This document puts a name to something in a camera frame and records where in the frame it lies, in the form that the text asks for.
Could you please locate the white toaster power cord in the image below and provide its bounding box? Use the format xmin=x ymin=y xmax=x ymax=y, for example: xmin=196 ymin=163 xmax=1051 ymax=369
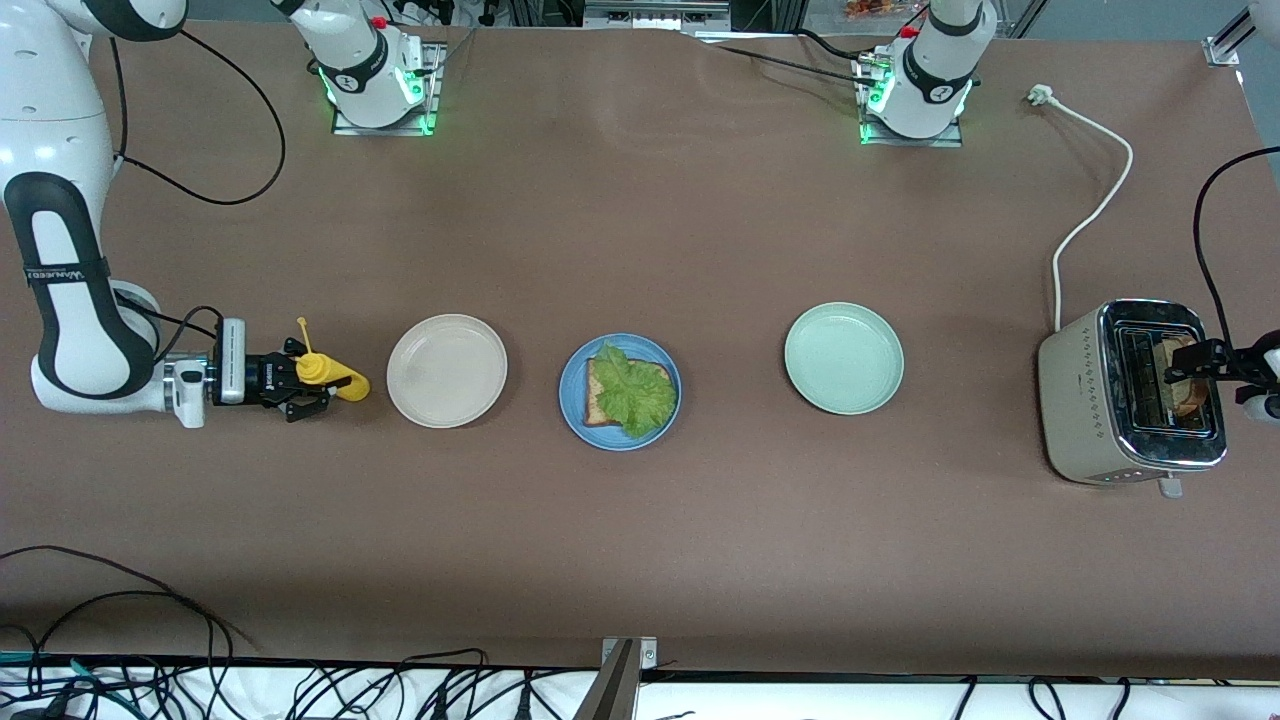
xmin=1027 ymin=84 xmax=1136 ymax=334

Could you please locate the green lettuce leaf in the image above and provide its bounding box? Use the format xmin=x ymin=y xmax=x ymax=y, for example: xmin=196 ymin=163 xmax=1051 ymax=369
xmin=590 ymin=343 xmax=679 ymax=439

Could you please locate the black base power cable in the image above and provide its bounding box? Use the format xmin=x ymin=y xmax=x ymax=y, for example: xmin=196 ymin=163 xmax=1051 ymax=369
xmin=690 ymin=30 xmax=881 ymax=89

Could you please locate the dark metal bar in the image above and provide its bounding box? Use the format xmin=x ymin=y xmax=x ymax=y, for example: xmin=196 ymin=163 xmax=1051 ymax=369
xmin=572 ymin=640 xmax=641 ymax=720

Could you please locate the beige chrome toaster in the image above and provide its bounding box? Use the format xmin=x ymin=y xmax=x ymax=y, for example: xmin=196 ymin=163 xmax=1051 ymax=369
xmin=1037 ymin=299 xmax=1229 ymax=499

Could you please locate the brown bread slice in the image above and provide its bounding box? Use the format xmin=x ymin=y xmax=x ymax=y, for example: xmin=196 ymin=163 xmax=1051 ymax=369
xmin=584 ymin=357 xmax=641 ymax=428
xmin=1160 ymin=335 xmax=1213 ymax=418

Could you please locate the blue round plate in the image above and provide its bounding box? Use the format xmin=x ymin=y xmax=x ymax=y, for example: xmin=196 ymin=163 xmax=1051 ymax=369
xmin=558 ymin=333 xmax=683 ymax=452

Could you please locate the aluminium frame profile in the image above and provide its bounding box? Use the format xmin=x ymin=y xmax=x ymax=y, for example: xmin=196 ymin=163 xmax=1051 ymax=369
xmin=1203 ymin=10 xmax=1261 ymax=67

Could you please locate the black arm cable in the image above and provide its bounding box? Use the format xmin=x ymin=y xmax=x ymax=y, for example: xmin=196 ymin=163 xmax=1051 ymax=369
xmin=105 ymin=28 xmax=286 ymax=206
xmin=1193 ymin=148 xmax=1280 ymax=351

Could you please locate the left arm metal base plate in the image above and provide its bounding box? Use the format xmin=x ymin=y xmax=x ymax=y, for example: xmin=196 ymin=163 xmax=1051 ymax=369
xmin=855 ymin=50 xmax=966 ymax=149

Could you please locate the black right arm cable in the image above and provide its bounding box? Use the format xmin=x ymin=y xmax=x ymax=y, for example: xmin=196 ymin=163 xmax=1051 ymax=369
xmin=105 ymin=28 xmax=286 ymax=206

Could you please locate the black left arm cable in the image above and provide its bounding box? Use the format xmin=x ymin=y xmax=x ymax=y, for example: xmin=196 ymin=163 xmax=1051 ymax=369
xmin=1193 ymin=148 xmax=1280 ymax=351

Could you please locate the beige round plate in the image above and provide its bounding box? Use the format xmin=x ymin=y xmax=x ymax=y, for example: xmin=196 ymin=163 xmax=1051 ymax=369
xmin=386 ymin=314 xmax=509 ymax=430

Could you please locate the silver metal table bracket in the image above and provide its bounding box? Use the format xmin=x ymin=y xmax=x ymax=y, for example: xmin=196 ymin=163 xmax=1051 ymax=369
xmin=601 ymin=637 xmax=659 ymax=669

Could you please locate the silver metal box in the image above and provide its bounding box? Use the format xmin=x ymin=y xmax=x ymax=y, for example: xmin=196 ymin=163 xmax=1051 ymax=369
xmin=583 ymin=0 xmax=731 ymax=31

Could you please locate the yellow mustard squeeze bottle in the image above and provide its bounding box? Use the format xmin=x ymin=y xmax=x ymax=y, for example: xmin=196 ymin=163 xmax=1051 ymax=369
xmin=295 ymin=316 xmax=372 ymax=403

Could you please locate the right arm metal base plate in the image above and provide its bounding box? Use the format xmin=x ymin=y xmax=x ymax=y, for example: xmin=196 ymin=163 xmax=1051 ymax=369
xmin=332 ymin=40 xmax=447 ymax=137

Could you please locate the mint green round plate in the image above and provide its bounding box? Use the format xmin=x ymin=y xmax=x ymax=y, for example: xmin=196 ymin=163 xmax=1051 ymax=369
xmin=784 ymin=302 xmax=906 ymax=416

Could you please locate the thin black loose cable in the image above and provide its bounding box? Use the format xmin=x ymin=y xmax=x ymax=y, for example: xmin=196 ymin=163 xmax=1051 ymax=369
xmin=0 ymin=545 xmax=256 ymax=661

